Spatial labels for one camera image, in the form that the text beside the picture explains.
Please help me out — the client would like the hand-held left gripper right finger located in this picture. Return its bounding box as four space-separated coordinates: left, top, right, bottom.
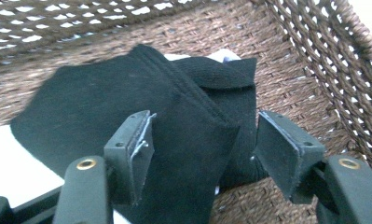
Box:
254 110 326 204

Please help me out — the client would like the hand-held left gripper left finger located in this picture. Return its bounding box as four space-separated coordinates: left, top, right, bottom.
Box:
103 109 157 206

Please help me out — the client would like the black sock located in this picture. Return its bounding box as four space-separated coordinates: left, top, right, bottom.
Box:
172 56 270 190
9 44 241 224

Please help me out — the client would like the brown wicker basket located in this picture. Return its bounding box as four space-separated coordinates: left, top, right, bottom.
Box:
0 0 372 224

